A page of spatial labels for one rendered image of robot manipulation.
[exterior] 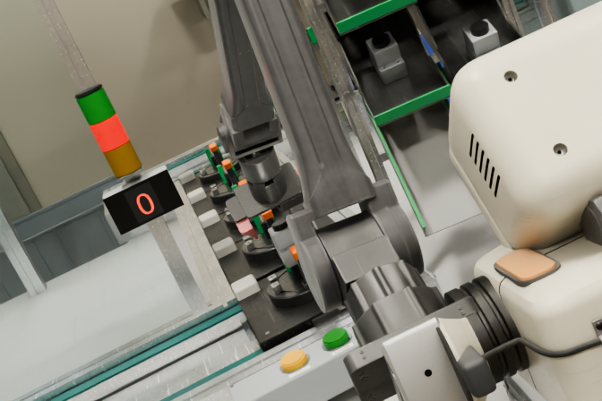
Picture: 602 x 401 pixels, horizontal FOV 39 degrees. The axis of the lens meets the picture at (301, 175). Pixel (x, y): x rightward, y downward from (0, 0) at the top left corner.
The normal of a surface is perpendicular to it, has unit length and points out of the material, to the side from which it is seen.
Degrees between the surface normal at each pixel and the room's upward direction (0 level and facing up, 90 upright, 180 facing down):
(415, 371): 82
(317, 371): 90
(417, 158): 45
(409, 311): 38
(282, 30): 72
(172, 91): 90
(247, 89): 134
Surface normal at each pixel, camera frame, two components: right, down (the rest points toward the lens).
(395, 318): -0.37, -0.48
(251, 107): 0.38, 0.78
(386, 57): 0.25, 0.62
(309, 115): 0.14, -0.09
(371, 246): -0.09, -0.61
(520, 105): -0.14, -0.42
